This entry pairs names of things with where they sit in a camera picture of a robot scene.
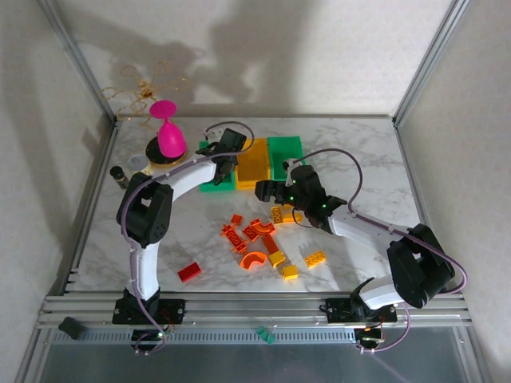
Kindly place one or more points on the yellow curved lego piece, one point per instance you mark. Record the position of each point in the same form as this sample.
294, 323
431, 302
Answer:
293, 218

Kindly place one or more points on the orange lego arch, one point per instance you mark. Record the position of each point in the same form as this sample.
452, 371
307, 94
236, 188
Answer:
251, 258
265, 228

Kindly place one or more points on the orange square lego brick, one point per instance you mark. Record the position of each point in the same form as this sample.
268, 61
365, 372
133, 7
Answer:
250, 233

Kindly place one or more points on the long orange lego plate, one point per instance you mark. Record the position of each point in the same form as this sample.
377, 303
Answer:
272, 245

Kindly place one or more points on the orange winged lego plate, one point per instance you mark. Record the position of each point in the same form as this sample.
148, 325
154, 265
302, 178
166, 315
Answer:
234, 238

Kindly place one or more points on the long red lego brick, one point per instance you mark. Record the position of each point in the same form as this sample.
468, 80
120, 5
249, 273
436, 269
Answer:
189, 272

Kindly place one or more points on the green plastic bin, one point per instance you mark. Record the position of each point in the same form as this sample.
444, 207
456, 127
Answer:
211, 186
285, 149

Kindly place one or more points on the yellow plastic bin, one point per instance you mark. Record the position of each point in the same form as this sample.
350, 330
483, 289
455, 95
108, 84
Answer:
253, 167

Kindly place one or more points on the grey toy block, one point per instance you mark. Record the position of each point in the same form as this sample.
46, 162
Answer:
288, 163

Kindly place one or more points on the pink plastic goblet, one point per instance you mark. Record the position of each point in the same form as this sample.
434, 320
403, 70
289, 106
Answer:
171, 139

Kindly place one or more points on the cream jar with grey lid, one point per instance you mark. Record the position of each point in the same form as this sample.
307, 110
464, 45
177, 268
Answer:
137, 163

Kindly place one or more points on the small black bottle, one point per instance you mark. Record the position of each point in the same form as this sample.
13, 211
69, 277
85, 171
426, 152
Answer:
119, 177

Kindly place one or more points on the green clip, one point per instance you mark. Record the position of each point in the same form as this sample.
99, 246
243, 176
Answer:
265, 336

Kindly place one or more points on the perforated metal strip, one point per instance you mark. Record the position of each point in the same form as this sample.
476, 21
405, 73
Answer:
223, 337

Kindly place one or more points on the small circuit board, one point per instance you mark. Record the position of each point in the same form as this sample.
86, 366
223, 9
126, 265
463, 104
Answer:
148, 339
369, 339

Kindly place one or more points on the grey metal panel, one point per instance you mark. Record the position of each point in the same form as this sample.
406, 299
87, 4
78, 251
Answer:
255, 367

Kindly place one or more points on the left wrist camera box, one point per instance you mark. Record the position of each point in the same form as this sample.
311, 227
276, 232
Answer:
233, 139

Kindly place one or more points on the aluminium side rail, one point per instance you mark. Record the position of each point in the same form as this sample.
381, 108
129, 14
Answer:
408, 159
91, 203

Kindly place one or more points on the aluminium front rail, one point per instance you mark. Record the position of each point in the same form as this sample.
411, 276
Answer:
255, 309

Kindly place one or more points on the aluminium frame post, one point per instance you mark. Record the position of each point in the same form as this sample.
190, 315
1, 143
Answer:
430, 60
80, 60

